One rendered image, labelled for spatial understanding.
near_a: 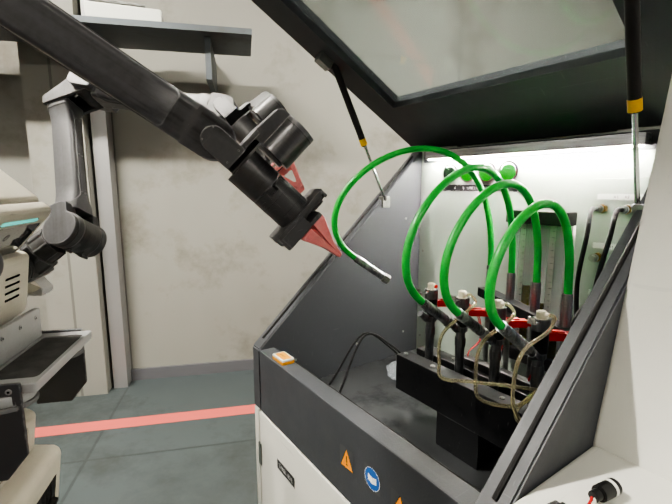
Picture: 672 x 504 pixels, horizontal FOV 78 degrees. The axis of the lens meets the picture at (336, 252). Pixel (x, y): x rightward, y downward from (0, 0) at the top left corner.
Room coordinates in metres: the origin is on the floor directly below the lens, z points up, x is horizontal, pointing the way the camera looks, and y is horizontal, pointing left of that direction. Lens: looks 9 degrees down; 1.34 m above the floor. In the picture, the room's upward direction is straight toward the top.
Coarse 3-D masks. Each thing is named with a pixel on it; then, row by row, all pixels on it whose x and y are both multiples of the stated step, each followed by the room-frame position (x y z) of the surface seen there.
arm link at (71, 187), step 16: (64, 80) 1.07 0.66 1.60; (48, 96) 1.06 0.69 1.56; (64, 96) 1.05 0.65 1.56; (80, 96) 1.07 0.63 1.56; (64, 112) 1.04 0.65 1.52; (80, 112) 1.09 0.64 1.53; (64, 128) 1.02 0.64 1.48; (80, 128) 1.06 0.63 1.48; (64, 144) 1.00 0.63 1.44; (80, 144) 1.03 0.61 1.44; (64, 160) 0.98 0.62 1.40; (80, 160) 1.00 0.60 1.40; (64, 176) 0.96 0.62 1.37; (80, 176) 0.98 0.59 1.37; (64, 192) 0.94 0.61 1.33; (80, 192) 0.96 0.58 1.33; (64, 208) 0.90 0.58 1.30; (80, 208) 0.93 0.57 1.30; (48, 224) 0.89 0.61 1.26; (64, 224) 0.88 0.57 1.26; (80, 224) 0.89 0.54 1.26; (96, 224) 0.98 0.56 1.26; (48, 240) 0.87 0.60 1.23; (64, 240) 0.86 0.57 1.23
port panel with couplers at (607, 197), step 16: (592, 192) 0.87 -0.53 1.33; (608, 192) 0.85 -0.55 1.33; (624, 192) 0.82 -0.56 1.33; (640, 192) 0.80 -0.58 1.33; (608, 208) 0.84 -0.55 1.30; (624, 208) 0.79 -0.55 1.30; (592, 224) 0.87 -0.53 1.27; (608, 224) 0.84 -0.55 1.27; (624, 224) 0.82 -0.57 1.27; (592, 240) 0.86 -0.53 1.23; (592, 256) 0.83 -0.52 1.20; (608, 256) 0.84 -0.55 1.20; (592, 272) 0.86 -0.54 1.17
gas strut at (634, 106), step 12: (624, 0) 0.60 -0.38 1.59; (636, 0) 0.59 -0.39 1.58; (624, 12) 0.60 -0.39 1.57; (636, 12) 0.59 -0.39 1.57; (636, 24) 0.59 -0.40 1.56; (636, 36) 0.60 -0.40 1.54; (636, 48) 0.60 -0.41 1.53; (636, 60) 0.61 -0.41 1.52; (636, 72) 0.61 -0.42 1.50; (636, 84) 0.62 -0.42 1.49; (636, 96) 0.62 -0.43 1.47; (636, 108) 0.63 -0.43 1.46; (636, 120) 0.64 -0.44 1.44; (636, 132) 0.64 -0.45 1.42; (636, 144) 0.65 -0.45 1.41; (636, 156) 0.65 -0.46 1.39; (636, 168) 0.66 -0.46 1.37; (636, 180) 0.66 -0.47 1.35; (636, 192) 0.67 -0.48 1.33; (636, 204) 0.68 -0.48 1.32
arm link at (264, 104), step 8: (264, 96) 0.99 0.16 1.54; (272, 96) 0.97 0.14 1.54; (216, 104) 0.97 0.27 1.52; (224, 104) 0.97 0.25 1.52; (232, 104) 0.96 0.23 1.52; (248, 104) 0.98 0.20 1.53; (256, 104) 0.98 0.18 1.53; (264, 104) 0.96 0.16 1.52; (272, 104) 0.96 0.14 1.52; (280, 104) 0.97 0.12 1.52; (224, 112) 0.96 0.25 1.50; (232, 112) 0.96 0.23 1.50; (240, 112) 0.97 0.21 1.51; (256, 112) 0.96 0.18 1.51; (264, 112) 0.96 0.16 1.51; (232, 120) 0.97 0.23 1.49
